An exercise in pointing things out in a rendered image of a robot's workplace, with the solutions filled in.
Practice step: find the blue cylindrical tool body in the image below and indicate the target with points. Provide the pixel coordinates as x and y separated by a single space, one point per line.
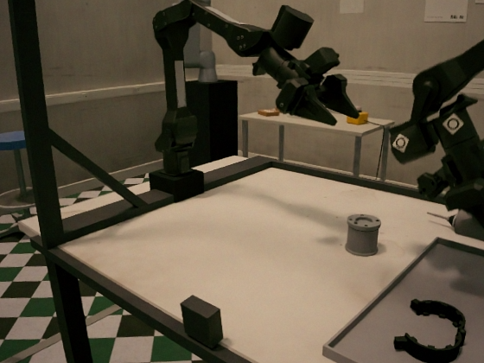
450 219

